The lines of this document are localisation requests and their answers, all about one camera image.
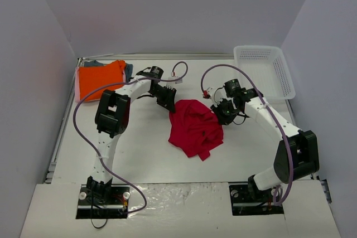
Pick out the red t-shirt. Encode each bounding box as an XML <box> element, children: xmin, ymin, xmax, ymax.
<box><xmin>168</xmin><ymin>99</ymin><xmax>224</xmax><ymax>161</ymax></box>

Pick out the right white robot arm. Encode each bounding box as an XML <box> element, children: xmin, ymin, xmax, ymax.
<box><xmin>204</xmin><ymin>79</ymin><xmax>320</xmax><ymax>201</ymax></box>

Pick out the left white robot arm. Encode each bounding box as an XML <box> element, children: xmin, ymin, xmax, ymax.
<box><xmin>86</xmin><ymin>66</ymin><xmax>176</xmax><ymax>203</ymax></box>

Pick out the blue-grey folded t-shirt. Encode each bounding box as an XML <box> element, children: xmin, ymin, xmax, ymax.
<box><xmin>83</xmin><ymin>60</ymin><xmax>133</xmax><ymax>82</ymax></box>

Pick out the white plastic basket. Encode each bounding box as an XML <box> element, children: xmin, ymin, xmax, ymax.
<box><xmin>234</xmin><ymin>45</ymin><xmax>296</xmax><ymax>101</ymax></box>

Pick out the orange folded t-shirt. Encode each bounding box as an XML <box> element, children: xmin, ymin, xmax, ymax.
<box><xmin>79</xmin><ymin>60</ymin><xmax>126</xmax><ymax>100</ymax></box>

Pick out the pink folded t-shirt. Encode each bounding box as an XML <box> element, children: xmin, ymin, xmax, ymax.
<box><xmin>74</xmin><ymin>67</ymin><xmax>80</xmax><ymax>103</ymax></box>

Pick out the white foam front board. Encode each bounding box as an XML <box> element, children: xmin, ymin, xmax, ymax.
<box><xmin>21</xmin><ymin>180</ymin><xmax>339</xmax><ymax>237</ymax></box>

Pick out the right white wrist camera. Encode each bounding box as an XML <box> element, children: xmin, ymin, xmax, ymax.
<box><xmin>206</xmin><ymin>86</ymin><xmax>225</xmax><ymax>105</ymax></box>

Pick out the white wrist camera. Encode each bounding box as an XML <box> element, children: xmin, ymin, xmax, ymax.
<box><xmin>206</xmin><ymin>86</ymin><xmax>225</xmax><ymax>105</ymax></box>
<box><xmin>167</xmin><ymin>76</ymin><xmax>183</xmax><ymax>85</ymax></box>

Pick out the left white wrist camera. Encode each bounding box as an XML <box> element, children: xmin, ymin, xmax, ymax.
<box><xmin>167</xmin><ymin>76</ymin><xmax>183</xmax><ymax>85</ymax></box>

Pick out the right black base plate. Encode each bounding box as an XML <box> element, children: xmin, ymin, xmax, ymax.
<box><xmin>229</xmin><ymin>182</ymin><xmax>284</xmax><ymax>216</ymax></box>

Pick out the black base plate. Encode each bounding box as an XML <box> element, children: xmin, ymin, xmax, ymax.
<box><xmin>229</xmin><ymin>182</ymin><xmax>284</xmax><ymax>216</ymax></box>
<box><xmin>76</xmin><ymin>185</ymin><xmax>131</xmax><ymax>220</ymax></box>

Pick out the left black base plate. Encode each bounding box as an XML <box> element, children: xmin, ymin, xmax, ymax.
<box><xmin>76</xmin><ymin>185</ymin><xmax>131</xmax><ymax>220</ymax></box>

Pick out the black thin cable loop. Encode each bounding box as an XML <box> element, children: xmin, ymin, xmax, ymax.
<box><xmin>90</xmin><ymin>210</ymin><xmax>109</xmax><ymax>229</ymax></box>

